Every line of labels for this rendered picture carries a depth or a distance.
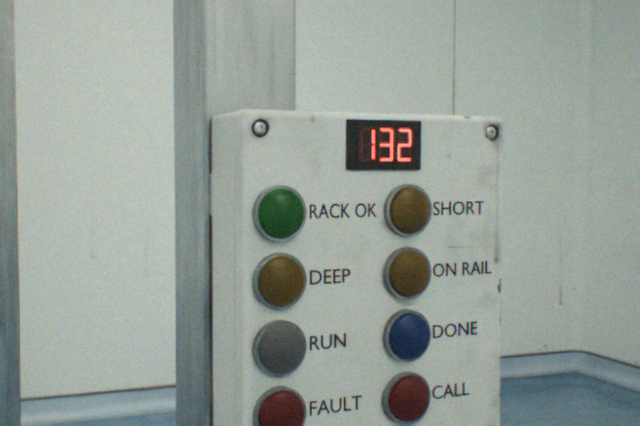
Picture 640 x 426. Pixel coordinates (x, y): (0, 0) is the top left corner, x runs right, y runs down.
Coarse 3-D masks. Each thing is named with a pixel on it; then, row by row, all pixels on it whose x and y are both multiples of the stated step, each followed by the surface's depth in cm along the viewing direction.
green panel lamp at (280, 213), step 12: (276, 192) 48; (288, 192) 48; (264, 204) 47; (276, 204) 48; (288, 204) 48; (300, 204) 48; (264, 216) 47; (276, 216) 48; (288, 216) 48; (300, 216) 48; (264, 228) 48; (276, 228) 48; (288, 228) 48
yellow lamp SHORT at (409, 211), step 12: (408, 192) 51; (420, 192) 52; (396, 204) 51; (408, 204) 51; (420, 204) 52; (396, 216) 51; (408, 216) 51; (420, 216) 52; (396, 228) 51; (408, 228) 51; (420, 228) 52
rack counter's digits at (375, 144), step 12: (360, 132) 50; (372, 132) 51; (384, 132) 51; (396, 132) 51; (408, 132) 52; (360, 144) 50; (372, 144) 51; (384, 144) 51; (396, 144) 51; (408, 144) 52; (360, 156) 50; (372, 156) 51; (384, 156) 51; (396, 156) 51; (408, 156) 52
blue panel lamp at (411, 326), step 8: (400, 320) 52; (408, 320) 52; (416, 320) 52; (392, 328) 51; (400, 328) 51; (408, 328) 52; (416, 328) 52; (424, 328) 52; (392, 336) 51; (400, 336) 51; (408, 336) 52; (416, 336) 52; (424, 336) 52; (392, 344) 51; (400, 344) 51; (408, 344) 52; (416, 344) 52; (424, 344) 52; (400, 352) 52; (408, 352) 52; (416, 352) 52
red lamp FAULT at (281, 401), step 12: (276, 396) 48; (288, 396) 49; (264, 408) 48; (276, 408) 48; (288, 408) 49; (300, 408) 49; (264, 420) 48; (276, 420) 48; (288, 420) 49; (300, 420) 49
